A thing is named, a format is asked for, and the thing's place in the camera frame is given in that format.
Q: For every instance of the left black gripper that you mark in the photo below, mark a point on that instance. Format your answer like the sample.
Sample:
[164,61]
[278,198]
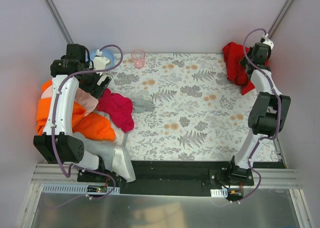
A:
[99,86]

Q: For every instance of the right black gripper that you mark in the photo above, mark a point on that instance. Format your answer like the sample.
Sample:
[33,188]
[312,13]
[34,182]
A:
[247,64]

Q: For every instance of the red cloth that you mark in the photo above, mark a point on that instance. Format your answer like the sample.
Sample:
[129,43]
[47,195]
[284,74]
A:
[236,73]

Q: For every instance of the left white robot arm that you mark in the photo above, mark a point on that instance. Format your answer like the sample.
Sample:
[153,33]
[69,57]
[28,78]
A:
[65,115]

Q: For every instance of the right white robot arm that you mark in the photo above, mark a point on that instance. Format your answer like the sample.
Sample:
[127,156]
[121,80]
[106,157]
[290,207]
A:
[268,114]

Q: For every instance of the magenta cloth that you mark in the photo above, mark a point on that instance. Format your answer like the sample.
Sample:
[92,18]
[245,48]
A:
[119,109]

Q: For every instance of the orange cloth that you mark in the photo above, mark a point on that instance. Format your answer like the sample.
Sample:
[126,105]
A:
[93,126]

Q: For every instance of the small grey cloth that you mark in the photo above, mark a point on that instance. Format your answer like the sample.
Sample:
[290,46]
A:
[141,105]

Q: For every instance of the light grey cloth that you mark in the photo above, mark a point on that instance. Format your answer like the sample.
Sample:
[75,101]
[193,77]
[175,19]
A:
[115,157]

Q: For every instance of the blue plastic plate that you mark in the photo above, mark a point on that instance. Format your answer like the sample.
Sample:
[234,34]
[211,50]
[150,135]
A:
[105,53]

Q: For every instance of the pink transparent cup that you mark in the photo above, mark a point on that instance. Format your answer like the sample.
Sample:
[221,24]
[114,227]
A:
[138,58]

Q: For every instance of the floral tablecloth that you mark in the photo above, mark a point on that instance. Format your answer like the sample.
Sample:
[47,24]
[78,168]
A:
[199,114]

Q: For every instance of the left white cable duct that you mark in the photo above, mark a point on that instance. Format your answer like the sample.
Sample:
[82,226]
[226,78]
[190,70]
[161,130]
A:
[79,189]

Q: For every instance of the white cable duct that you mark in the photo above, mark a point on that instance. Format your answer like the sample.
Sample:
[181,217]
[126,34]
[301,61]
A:
[79,189]
[219,193]

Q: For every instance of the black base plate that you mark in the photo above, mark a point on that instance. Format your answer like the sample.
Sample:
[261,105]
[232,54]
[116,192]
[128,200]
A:
[175,178]

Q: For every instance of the right white cable duct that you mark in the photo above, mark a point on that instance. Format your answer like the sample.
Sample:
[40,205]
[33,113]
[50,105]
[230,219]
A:
[219,193]

